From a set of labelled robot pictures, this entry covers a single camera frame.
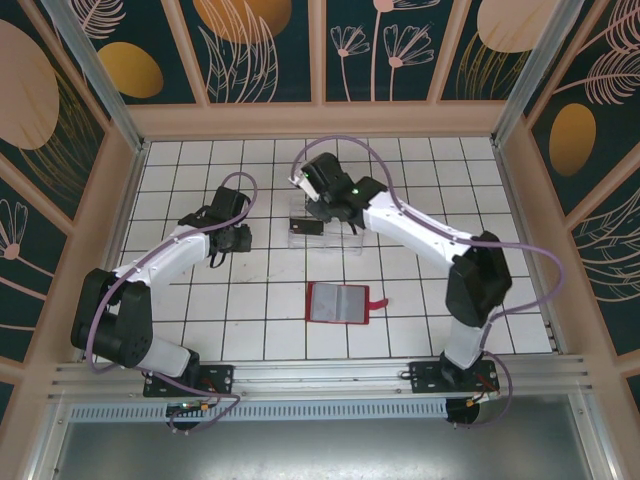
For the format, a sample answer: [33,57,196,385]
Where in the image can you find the black credit card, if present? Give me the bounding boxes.
[288,217,325,237]

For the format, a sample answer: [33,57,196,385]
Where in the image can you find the red card holder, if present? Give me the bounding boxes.
[304,281,390,327]

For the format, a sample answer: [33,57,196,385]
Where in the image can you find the clear acrylic card stand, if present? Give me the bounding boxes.
[287,194,364,257]

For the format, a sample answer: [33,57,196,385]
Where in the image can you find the grey metal sheet panel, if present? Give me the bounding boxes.
[29,394,616,480]

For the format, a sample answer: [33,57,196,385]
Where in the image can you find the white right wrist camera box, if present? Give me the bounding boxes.
[287,171,322,202]

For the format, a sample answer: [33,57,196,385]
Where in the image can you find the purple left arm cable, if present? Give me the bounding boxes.
[84,171,259,436]

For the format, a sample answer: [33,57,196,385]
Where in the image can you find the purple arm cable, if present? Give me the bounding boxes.
[292,135,566,432]
[84,171,259,436]

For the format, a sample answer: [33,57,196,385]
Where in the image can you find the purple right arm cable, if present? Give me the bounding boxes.
[292,135,566,432]

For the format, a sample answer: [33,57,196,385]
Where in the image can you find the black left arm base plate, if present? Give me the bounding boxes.
[143,363,236,399]

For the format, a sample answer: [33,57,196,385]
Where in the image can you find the aluminium mounting rail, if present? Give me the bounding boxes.
[47,353,596,401]

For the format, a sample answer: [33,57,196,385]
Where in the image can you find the aluminium frame post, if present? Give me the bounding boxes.
[491,0,576,147]
[39,0,147,154]

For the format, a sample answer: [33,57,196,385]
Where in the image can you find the slotted grey cable duct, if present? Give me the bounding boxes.
[67,402,450,422]

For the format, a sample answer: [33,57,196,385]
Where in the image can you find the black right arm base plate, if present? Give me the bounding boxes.
[408,360,501,396]

